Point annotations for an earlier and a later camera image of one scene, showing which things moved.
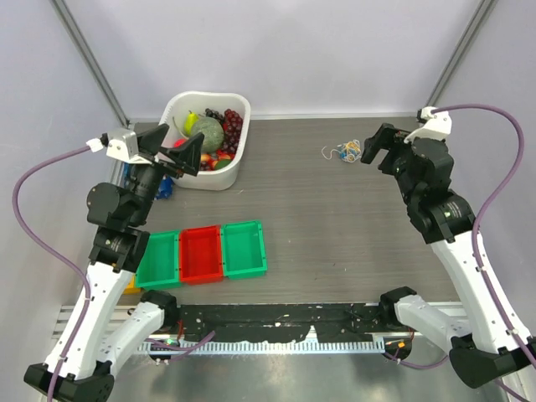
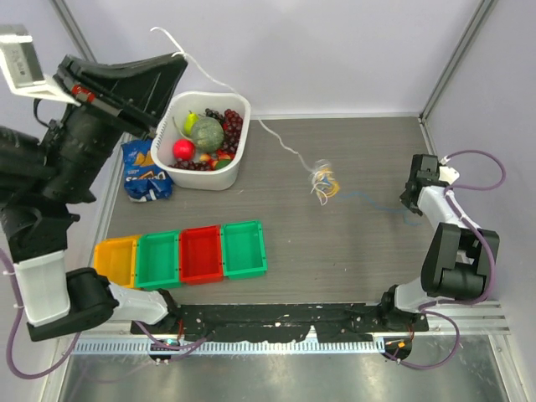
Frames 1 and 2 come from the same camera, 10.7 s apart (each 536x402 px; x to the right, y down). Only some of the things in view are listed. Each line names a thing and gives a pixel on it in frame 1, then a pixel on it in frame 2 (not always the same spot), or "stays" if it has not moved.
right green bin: [243, 249] stays
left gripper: [186, 157] -> [100, 85]
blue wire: [343, 155] -> [378, 206]
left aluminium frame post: [92, 62] stays
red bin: [200, 255] stays
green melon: [213, 134] stays
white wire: [349, 152] -> [323, 183]
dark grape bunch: [214, 114] stays
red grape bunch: [232, 126] stays
